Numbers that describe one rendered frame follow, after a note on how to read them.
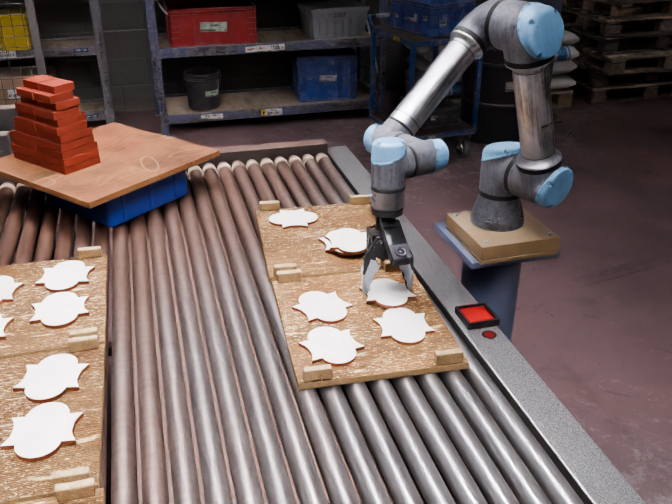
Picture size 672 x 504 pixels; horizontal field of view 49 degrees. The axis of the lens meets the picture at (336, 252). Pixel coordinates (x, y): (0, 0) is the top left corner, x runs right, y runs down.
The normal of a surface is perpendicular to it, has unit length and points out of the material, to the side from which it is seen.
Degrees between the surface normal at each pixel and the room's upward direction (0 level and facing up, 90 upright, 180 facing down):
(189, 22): 90
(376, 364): 0
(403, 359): 0
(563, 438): 0
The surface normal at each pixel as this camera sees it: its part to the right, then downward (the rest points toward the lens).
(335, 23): 0.37, 0.53
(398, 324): 0.00, -0.89
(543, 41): 0.55, 0.26
